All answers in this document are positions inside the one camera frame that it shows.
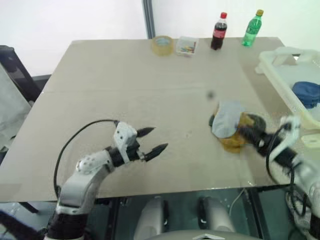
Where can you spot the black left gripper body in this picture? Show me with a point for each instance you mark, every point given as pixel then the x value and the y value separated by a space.
pixel 133 150

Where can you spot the green plastic bottle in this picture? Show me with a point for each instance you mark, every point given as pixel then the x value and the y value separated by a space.
pixel 251 32

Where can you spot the clear box with coloured pieces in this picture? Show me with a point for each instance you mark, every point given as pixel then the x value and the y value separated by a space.
pixel 186 47

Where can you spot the cola bottle with red cap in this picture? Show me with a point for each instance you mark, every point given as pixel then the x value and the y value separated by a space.
pixel 218 37

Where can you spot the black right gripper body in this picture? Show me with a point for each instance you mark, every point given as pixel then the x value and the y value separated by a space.
pixel 265 145

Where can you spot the grey aluminium post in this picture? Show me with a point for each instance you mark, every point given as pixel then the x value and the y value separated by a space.
pixel 149 17

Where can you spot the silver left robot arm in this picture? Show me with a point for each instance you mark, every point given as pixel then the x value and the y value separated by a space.
pixel 80 182

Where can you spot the silver robot left leg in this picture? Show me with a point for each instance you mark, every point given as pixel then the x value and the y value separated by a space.
pixel 150 220

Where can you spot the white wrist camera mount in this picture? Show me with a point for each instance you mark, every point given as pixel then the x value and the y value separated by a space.
pixel 122 135
pixel 291 125

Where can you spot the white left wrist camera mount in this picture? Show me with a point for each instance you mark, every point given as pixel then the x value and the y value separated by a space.
pixel 122 135

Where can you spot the clear packing tape roll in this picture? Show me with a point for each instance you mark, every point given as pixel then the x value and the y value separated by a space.
pixel 156 48

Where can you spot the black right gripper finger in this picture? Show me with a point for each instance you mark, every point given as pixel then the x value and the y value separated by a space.
pixel 257 122
pixel 248 135

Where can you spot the grey robot torso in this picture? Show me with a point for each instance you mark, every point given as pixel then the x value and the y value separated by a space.
pixel 200 237

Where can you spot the white plastic tray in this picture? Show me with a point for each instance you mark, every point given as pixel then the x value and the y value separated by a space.
pixel 280 75

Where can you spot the black metal rack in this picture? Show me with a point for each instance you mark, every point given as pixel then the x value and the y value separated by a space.
pixel 17 67

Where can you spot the black table leg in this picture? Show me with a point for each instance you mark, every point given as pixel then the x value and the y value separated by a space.
pixel 255 215
pixel 115 220

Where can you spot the silver robot right leg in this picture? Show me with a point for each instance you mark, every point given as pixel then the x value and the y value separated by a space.
pixel 217 220

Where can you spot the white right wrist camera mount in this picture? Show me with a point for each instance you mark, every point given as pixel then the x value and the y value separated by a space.
pixel 291 125

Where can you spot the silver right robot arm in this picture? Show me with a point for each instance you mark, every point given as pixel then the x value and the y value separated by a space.
pixel 307 175

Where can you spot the grey cloth sheet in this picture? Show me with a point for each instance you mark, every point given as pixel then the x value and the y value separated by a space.
pixel 10 107

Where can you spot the silver robot leg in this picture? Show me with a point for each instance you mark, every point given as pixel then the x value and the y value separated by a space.
pixel 150 220
pixel 217 220

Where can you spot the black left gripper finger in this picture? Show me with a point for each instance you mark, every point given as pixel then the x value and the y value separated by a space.
pixel 146 131
pixel 156 151

